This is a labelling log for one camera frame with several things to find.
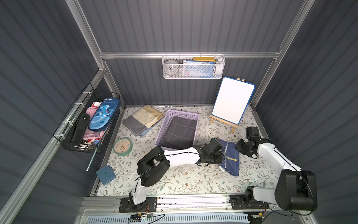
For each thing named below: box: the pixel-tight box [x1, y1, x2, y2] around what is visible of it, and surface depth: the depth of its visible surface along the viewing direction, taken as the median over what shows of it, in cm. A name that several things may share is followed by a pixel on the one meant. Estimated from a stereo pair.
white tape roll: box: [164, 59, 180, 77], surface depth 89 cm
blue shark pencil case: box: [88, 97, 121, 133], surface depth 69 cm
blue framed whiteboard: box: [211, 76, 256, 125], surface depth 92 cm
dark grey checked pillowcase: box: [160, 116, 196, 150], surface depth 99 cm
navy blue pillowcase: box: [218, 138, 240, 176], surface depth 88 cm
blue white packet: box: [182, 59, 216, 78], surface depth 88 cm
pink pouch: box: [83, 106, 106, 142], surface depth 67 cm
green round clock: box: [112, 137, 133, 157], surface depth 95 cm
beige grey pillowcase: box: [122, 105, 166, 137], surface depth 111 cm
